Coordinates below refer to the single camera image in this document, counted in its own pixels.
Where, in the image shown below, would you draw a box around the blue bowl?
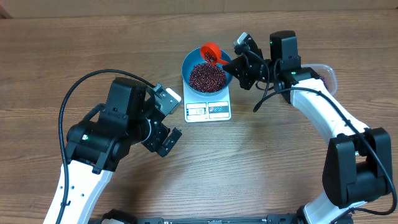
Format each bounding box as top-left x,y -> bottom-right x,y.
182,48 -> 233,96

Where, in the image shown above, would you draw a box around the red beans in scoop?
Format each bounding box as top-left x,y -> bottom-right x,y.
203,52 -> 217,63

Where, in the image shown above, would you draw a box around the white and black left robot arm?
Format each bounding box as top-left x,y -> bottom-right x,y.
44,77 -> 182,223

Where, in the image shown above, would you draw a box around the clear plastic container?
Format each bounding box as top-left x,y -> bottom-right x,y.
301,63 -> 338,96

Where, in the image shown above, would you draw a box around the orange scoop with blue handle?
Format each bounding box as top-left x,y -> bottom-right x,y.
200,42 -> 228,65

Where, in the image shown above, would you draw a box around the red beans in container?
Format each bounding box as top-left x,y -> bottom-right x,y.
320,75 -> 329,90

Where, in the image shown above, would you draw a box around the red beans in bowl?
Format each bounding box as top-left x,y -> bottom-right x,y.
188,63 -> 227,93

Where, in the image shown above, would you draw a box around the white digital kitchen scale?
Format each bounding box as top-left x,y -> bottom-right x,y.
183,80 -> 232,123

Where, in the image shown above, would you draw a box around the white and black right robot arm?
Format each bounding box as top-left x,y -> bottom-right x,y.
223,30 -> 397,223

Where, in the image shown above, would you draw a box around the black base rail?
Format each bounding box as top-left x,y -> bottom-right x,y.
88,209 -> 304,224

